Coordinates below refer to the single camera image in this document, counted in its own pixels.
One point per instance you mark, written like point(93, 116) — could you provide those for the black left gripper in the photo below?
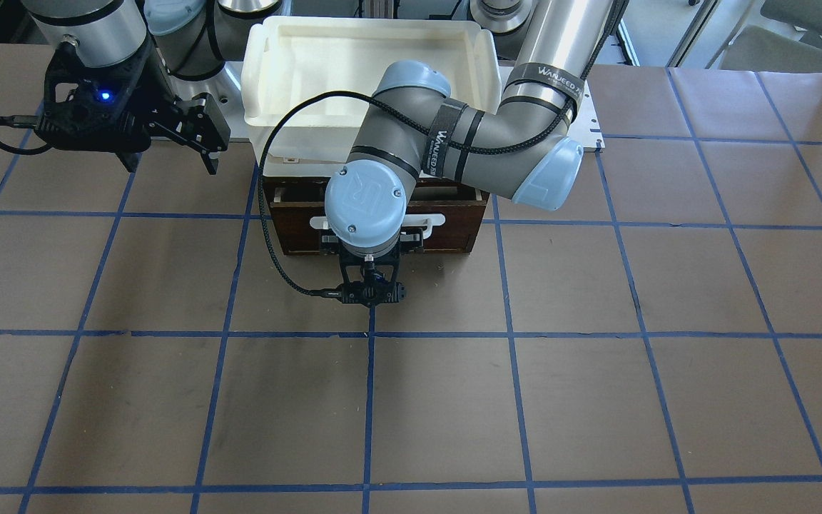
point(330, 243)

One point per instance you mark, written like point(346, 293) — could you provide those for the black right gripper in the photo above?
point(152, 91)

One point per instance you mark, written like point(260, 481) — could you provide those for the wooden drawer with white handle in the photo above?
point(372, 222)

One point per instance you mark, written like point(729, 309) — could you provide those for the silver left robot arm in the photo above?
point(414, 125)

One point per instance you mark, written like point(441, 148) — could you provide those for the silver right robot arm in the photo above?
point(194, 39)

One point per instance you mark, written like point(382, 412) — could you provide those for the dark brown wooden cabinet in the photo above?
point(289, 193)

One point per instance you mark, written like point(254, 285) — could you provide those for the white plastic tray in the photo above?
point(290, 59)

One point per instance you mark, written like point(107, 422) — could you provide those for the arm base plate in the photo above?
point(585, 128)
point(226, 89)

